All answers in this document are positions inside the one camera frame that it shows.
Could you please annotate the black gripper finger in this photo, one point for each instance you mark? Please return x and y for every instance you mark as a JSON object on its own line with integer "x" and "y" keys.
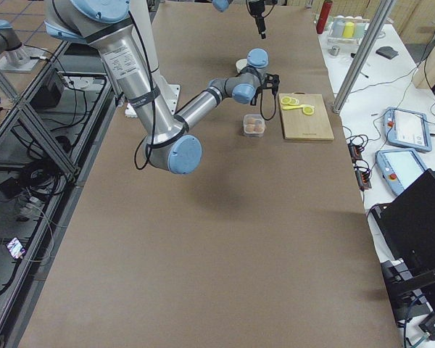
{"x": 258, "y": 21}
{"x": 262, "y": 28}

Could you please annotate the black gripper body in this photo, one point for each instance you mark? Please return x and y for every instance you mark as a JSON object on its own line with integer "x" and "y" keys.
{"x": 255, "y": 7}

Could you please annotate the clear plastic egg box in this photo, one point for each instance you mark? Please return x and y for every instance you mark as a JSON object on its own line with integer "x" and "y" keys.
{"x": 259, "y": 121}

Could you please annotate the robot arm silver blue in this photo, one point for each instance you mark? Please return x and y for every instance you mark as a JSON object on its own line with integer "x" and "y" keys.
{"x": 222, "y": 5}
{"x": 120, "y": 39}

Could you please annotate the white bowl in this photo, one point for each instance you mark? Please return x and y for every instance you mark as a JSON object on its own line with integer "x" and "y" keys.
{"x": 240, "y": 65}

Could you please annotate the red cylinder bottle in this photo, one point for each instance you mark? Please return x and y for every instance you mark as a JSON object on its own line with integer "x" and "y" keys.
{"x": 323, "y": 16}

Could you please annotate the small metal cup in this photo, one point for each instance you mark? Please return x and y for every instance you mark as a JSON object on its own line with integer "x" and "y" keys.
{"x": 334, "y": 51}

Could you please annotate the lower lemon slice of pair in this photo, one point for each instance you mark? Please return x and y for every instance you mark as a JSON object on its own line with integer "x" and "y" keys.
{"x": 286, "y": 100}

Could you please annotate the lemon slice of pair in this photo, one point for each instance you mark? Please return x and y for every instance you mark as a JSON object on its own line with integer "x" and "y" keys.
{"x": 286, "y": 100}
{"x": 293, "y": 101}

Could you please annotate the upper lemon slice of pair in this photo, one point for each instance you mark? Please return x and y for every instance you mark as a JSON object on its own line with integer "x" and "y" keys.
{"x": 293, "y": 101}

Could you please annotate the yellow plastic knife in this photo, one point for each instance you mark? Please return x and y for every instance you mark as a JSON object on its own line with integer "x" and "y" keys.
{"x": 299, "y": 106}

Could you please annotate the yellow cup on rack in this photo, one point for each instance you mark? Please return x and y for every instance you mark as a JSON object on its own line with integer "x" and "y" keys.
{"x": 349, "y": 28}

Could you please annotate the lemon slice near knife tip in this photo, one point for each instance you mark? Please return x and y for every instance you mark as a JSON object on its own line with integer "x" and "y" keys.
{"x": 308, "y": 109}

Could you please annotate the light blue cup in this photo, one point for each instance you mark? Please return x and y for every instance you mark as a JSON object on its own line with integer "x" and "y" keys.
{"x": 359, "y": 28}

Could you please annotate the wooden cutting board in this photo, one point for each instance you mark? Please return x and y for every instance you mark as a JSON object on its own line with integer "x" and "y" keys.
{"x": 300, "y": 127}

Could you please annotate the black square pad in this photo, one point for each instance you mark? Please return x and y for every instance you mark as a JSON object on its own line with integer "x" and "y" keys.
{"x": 387, "y": 52}

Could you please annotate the black power strip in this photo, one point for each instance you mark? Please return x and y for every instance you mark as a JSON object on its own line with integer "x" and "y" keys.
{"x": 360, "y": 166}

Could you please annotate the far blue teach pendant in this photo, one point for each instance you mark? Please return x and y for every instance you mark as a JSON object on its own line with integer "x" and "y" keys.
{"x": 406, "y": 128}

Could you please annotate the blue teach pendant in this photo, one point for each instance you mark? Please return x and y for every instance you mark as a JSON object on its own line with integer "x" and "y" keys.
{"x": 400, "y": 168}
{"x": 406, "y": 128}

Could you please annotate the near blue teach pendant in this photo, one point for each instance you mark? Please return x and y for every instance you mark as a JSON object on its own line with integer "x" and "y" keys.
{"x": 400, "y": 168}

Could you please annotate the smartphone on floor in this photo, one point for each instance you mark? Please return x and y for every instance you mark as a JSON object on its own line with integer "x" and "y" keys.
{"x": 16, "y": 248}

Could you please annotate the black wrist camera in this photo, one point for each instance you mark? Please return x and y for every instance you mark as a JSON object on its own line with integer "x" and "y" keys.
{"x": 272, "y": 83}

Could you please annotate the aluminium frame post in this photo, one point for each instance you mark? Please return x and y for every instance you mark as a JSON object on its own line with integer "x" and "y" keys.
{"x": 375, "y": 26}

